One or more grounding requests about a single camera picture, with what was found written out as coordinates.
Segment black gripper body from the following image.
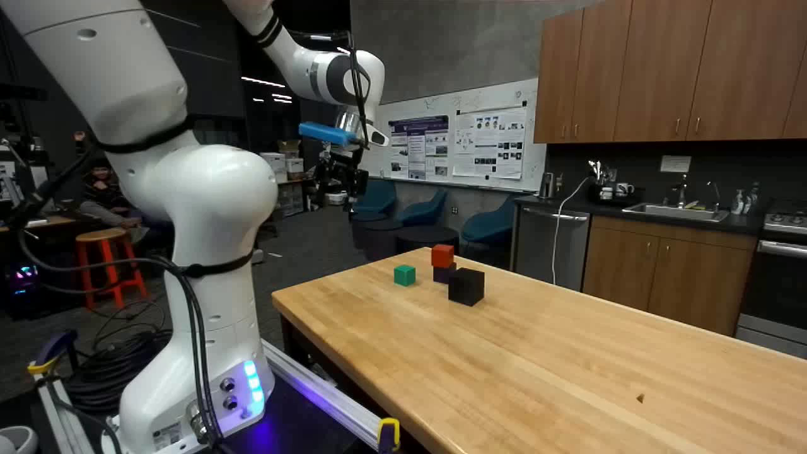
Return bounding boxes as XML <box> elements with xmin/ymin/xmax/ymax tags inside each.
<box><xmin>314</xmin><ymin>144</ymin><xmax>374</xmax><ymax>203</ymax></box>

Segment red block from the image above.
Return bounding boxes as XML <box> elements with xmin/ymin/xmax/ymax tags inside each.
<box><xmin>428</xmin><ymin>242</ymin><xmax>457</xmax><ymax>271</ymax></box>

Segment black block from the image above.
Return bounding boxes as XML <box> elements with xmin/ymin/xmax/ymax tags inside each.
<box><xmin>447</xmin><ymin>269</ymin><xmax>486</xmax><ymax>308</ymax></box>

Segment blue lounge chair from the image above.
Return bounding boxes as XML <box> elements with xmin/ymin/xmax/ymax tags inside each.
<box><xmin>459</xmin><ymin>197</ymin><xmax>520</xmax><ymax>266</ymax></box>
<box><xmin>396</xmin><ymin>190</ymin><xmax>452</xmax><ymax>232</ymax></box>
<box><xmin>350</xmin><ymin>176</ymin><xmax>400</xmax><ymax>228</ymax></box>

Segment purple header poster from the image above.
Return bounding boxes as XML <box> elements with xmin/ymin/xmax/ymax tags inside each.
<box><xmin>386</xmin><ymin>113</ymin><xmax>453</xmax><ymax>182</ymax></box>

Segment white chart poster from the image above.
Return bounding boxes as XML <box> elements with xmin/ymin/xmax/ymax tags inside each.
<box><xmin>452</xmin><ymin>103</ymin><xmax>533</xmax><ymax>184</ymax></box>

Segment stainless steel dishwasher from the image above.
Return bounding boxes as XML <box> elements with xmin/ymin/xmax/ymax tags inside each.
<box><xmin>512</xmin><ymin>204</ymin><xmax>592</xmax><ymax>294</ymax></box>

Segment orange wooden stool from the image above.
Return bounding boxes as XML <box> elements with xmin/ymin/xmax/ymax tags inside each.
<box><xmin>74</xmin><ymin>228</ymin><xmax>151</xmax><ymax>313</ymax></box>

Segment yellow black clamp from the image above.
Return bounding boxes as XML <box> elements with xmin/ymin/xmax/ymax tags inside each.
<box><xmin>375</xmin><ymin>417</ymin><xmax>403</xmax><ymax>454</ymax></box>

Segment black countertop appliance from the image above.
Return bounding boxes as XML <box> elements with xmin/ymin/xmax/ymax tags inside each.
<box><xmin>586</xmin><ymin>160</ymin><xmax>642</xmax><ymax>211</ymax></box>

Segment steel kitchen sink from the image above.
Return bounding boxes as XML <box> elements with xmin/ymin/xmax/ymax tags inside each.
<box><xmin>621</xmin><ymin>199</ymin><xmax>732</xmax><ymax>224</ymax></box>

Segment brown base cabinets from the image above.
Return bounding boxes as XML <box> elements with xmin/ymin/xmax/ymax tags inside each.
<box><xmin>579</xmin><ymin>216</ymin><xmax>758</xmax><ymax>338</ymax></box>

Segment purple lit computer box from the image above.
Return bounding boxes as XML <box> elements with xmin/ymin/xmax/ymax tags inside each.
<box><xmin>2</xmin><ymin>262</ymin><xmax>45</xmax><ymax>320</ymax></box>

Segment black kitchen oven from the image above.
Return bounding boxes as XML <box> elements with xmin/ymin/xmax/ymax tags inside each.
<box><xmin>737</xmin><ymin>211</ymin><xmax>807</xmax><ymax>361</ymax></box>

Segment blue wrist camera box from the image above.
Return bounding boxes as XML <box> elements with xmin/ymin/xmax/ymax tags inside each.
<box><xmin>298</xmin><ymin>121</ymin><xmax>359</xmax><ymax>150</ymax></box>

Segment white wall board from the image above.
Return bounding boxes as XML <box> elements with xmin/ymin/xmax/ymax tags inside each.
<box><xmin>366</xmin><ymin>76</ymin><xmax>549</xmax><ymax>195</ymax></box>

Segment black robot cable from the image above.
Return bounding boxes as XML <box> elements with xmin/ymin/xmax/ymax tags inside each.
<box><xmin>14</xmin><ymin>224</ymin><xmax>258</xmax><ymax>449</ymax></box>

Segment white hanging cable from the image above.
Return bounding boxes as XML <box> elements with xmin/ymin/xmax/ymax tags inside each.
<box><xmin>548</xmin><ymin>174</ymin><xmax>596</xmax><ymax>287</ymax></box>

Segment aluminium frame rail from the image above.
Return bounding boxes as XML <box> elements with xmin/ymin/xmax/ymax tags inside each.
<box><xmin>260</xmin><ymin>338</ymin><xmax>399</xmax><ymax>454</ymax></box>

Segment coiled black cable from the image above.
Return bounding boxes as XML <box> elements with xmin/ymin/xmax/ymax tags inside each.
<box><xmin>64</xmin><ymin>324</ymin><xmax>173</xmax><ymax>420</ymax></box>

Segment white wall outlet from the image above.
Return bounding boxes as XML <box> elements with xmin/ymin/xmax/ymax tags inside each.
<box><xmin>657</xmin><ymin>155</ymin><xmax>693</xmax><ymax>176</ymax></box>

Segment brown wall cabinets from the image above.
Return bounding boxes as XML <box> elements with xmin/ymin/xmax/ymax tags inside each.
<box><xmin>533</xmin><ymin>0</ymin><xmax>807</xmax><ymax>147</ymax></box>

